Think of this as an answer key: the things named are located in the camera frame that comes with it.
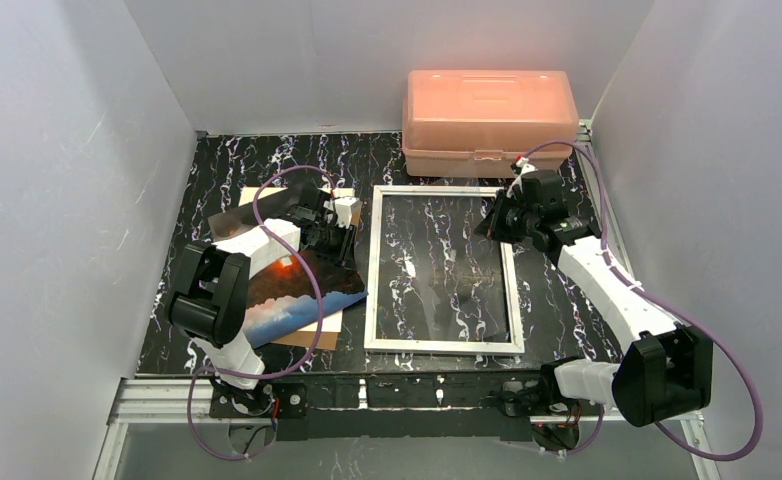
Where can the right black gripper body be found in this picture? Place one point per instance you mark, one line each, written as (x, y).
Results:
(502, 220)

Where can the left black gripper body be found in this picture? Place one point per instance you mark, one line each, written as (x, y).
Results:
(337, 240)

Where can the clear glass sheet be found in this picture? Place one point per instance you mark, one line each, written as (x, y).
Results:
(440, 265)

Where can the sunset landscape photo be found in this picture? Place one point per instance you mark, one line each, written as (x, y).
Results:
(294, 297)

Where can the white picture frame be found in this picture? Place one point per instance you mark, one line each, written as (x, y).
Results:
(372, 298)

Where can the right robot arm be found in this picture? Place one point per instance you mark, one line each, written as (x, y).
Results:
(666, 369)

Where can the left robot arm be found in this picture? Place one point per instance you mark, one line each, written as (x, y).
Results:
(207, 302)

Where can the pink plastic storage box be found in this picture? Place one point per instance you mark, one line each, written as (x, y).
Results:
(476, 123)

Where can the aluminium rail base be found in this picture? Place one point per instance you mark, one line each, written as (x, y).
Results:
(380, 405)

